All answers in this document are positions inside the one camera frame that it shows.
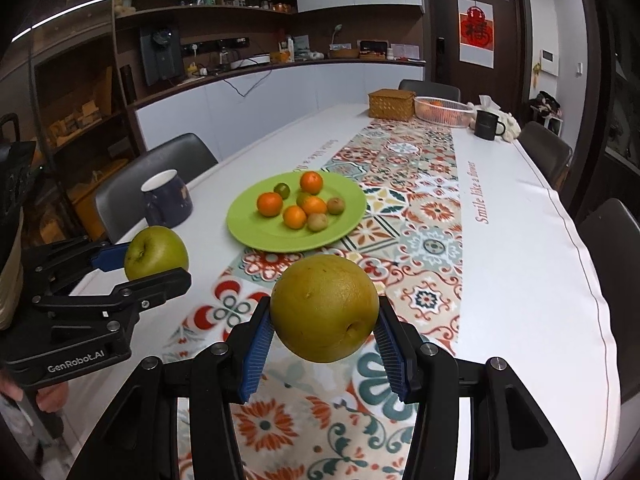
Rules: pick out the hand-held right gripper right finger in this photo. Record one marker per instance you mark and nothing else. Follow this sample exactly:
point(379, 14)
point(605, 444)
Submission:
point(392, 360)

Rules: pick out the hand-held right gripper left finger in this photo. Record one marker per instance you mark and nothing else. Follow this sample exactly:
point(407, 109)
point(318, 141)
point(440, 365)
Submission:
point(255, 355)

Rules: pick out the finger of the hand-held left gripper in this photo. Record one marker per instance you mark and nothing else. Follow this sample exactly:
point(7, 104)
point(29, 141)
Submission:
point(107, 257)
point(160, 282)

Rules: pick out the green apple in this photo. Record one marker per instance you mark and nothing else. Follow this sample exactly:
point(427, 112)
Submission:
point(150, 250)

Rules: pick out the yellow-green pear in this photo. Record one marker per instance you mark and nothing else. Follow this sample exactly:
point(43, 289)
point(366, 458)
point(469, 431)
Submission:
point(320, 305)

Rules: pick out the green plate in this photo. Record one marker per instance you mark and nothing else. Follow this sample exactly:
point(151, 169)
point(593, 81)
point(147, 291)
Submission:
point(250, 232)

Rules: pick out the brown kiwi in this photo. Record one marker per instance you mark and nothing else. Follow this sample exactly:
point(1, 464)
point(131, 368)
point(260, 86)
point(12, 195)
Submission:
point(317, 221)
point(335, 205)

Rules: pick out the small green tangerine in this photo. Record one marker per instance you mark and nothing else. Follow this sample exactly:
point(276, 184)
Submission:
point(283, 190)
point(300, 199)

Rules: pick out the large orange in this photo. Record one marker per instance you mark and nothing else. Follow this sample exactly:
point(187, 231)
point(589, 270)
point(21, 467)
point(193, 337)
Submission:
point(311, 182)

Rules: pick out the person's left hand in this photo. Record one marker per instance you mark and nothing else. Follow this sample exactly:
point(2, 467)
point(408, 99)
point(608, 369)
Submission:
point(52, 399)

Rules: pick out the navy blue mug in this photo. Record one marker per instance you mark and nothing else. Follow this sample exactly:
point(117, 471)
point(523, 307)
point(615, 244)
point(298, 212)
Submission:
point(167, 205)

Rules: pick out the grey chair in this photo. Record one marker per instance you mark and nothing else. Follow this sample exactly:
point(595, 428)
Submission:
point(610, 250)
point(150, 160)
point(545, 150)
point(430, 89)

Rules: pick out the wooden shelf unit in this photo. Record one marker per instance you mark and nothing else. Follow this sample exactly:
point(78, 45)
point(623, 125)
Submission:
point(75, 110)

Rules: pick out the white patterned tablecloth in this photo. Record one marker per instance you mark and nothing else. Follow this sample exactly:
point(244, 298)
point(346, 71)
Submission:
point(525, 260)

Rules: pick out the black countertop appliance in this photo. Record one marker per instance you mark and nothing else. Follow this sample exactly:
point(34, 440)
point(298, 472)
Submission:
point(161, 57)

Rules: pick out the white dish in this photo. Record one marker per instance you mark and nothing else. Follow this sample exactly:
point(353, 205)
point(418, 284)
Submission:
point(250, 62)

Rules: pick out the white plastic basket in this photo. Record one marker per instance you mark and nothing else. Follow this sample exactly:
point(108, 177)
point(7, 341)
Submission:
point(442, 115)

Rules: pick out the black mug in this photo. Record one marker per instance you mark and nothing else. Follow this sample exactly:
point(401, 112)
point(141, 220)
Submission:
point(485, 125)

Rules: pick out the wicker basket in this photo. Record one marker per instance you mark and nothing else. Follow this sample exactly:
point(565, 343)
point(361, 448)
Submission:
point(391, 105)

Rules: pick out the white crumpled cloth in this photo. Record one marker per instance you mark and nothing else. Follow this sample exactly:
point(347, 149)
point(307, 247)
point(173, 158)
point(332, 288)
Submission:
point(511, 127)

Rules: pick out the white tissue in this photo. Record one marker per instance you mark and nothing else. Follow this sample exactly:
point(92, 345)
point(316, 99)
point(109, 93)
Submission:
point(489, 102)

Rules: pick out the pile of bags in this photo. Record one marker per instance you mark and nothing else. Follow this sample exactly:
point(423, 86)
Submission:
point(546, 104)

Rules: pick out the black box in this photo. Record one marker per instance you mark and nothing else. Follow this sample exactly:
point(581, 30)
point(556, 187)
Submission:
point(374, 49)

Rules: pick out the black door lock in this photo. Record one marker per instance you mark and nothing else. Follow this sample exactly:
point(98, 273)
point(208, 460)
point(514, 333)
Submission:
point(441, 49)

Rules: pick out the brown door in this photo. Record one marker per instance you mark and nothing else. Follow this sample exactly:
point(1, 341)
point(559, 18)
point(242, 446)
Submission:
point(440, 0)

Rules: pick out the white wall panel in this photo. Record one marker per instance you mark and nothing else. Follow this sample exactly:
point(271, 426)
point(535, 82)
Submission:
point(549, 61)

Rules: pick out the red wall poster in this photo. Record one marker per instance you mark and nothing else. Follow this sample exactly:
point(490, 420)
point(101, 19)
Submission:
point(476, 30)

